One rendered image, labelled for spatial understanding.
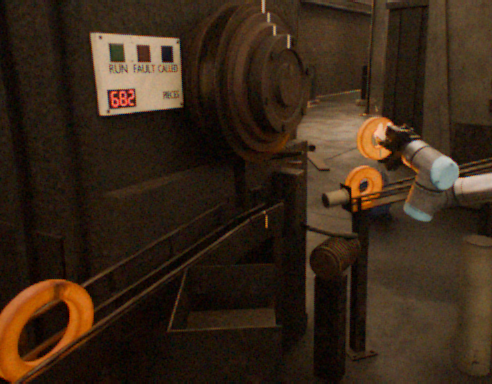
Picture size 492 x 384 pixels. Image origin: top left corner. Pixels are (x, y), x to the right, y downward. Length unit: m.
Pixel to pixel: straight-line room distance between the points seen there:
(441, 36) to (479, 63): 0.36
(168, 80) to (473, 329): 1.44
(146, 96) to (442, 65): 3.06
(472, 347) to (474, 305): 0.17
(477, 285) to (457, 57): 2.36
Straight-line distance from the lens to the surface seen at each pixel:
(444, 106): 4.03
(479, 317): 2.04
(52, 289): 1.03
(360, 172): 1.84
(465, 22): 4.00
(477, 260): 1.94
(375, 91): 10.33
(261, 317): 1.15
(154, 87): 1.28
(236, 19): 1.33
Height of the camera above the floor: 1.19
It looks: 13 degrees down
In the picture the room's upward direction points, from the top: straight up
